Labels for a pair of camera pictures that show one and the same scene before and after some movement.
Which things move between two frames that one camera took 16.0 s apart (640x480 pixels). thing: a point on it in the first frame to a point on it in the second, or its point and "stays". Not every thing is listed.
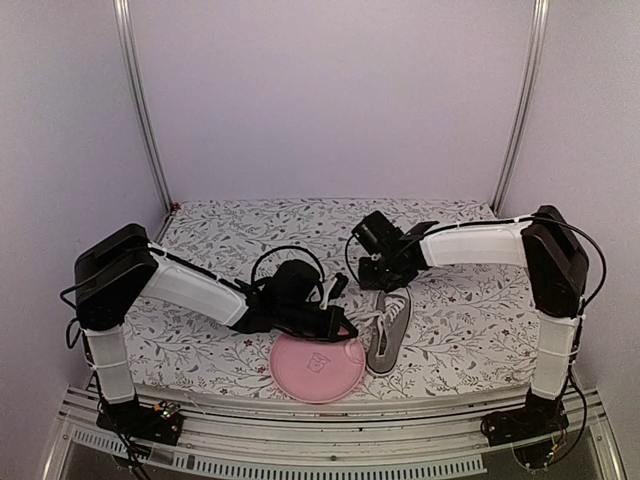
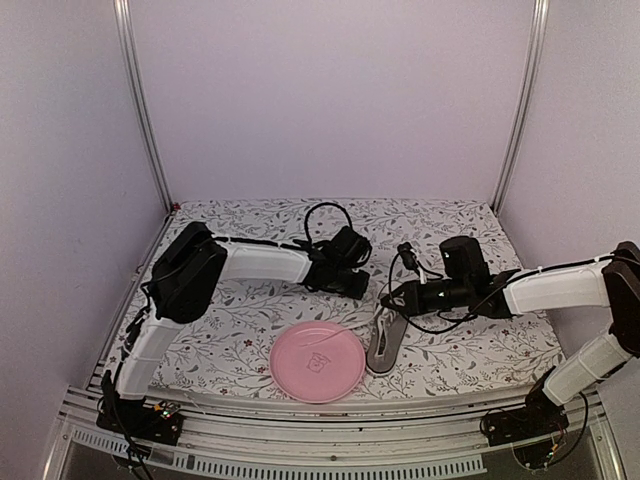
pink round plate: [315, 371] stays
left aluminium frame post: [124, 23] stays
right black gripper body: [382, 276] to [456, 297]
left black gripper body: [292, 319] to [344, 286]
